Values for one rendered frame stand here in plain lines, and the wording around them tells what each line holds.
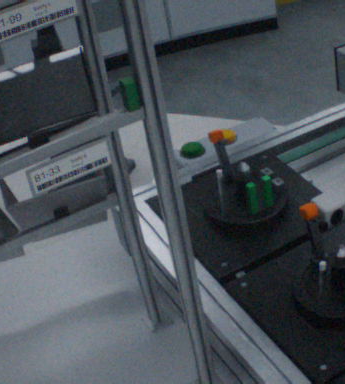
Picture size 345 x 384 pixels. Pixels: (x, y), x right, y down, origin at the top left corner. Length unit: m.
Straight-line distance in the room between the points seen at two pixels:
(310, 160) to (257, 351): 0.49
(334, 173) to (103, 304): 0.48
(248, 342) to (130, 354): 0.22
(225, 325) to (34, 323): 0.37
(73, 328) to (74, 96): 0.51
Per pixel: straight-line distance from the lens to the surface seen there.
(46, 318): 1.09
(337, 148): 1.25
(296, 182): 1.08
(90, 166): 0.62
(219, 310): 0.89
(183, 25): 4.17
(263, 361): 0.81
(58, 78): 0.64
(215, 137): 1.03
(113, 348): 1.00
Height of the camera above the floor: 1.58
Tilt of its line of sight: 34 degrees down
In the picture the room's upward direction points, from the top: 11 degrees counter-clockwise
